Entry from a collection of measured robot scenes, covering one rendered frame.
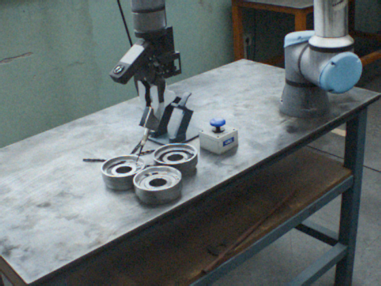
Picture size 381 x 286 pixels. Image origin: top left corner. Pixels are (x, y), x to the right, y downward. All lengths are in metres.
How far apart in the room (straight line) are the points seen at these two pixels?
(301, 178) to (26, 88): 1.62
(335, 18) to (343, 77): 0.15
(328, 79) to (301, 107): 0.19
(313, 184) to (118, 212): 0.74
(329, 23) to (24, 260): 0.88
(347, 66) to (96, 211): 0.70
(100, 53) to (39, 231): 1.98
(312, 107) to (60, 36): 1.68
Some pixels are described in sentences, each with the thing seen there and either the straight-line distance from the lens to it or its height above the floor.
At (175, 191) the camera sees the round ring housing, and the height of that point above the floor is 0.83.
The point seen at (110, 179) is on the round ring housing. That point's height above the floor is 0.83.
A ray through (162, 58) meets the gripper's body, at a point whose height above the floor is 1.07.
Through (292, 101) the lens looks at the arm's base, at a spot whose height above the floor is 0.84.
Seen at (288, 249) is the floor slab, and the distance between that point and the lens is 2.29.
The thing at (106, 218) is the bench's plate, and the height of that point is 0.80.
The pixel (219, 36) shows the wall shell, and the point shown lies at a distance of 3.57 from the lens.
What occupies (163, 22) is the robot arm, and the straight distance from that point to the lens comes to 1.16.
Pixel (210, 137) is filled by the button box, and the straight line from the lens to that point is 1.31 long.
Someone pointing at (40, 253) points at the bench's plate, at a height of 0.80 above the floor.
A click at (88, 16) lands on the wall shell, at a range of 2.92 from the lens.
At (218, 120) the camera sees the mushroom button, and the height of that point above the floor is 0.87.
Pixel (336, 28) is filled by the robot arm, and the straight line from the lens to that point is 1.34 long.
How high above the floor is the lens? 1.40
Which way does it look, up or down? 26 degrees down
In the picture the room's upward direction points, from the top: 5 degrees counter-clockwise
